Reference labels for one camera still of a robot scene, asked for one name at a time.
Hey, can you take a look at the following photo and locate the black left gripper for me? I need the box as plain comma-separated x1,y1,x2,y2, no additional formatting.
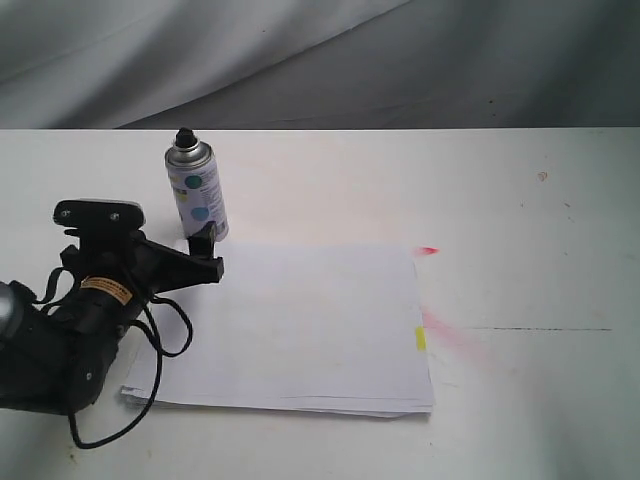
44,221,224,345

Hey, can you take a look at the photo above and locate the white spray paint can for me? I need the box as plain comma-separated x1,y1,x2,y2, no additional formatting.
164,128,229,241

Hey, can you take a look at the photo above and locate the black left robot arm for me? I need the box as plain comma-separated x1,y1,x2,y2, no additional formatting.
1,224,224,415

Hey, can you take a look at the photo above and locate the white paper stack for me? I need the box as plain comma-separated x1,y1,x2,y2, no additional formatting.
153,243,434,417

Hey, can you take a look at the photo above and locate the grey backdrop cloth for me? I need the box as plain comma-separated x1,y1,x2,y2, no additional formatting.
1,1,639,129

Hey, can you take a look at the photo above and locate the yellow sticky tab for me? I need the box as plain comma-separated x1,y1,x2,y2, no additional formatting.
415,326,427,351

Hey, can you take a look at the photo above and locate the black left camera cable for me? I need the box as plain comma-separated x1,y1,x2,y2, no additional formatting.
67,292,195,450

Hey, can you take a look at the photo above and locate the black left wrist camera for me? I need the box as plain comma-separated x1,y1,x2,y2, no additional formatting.
53,199,145,236

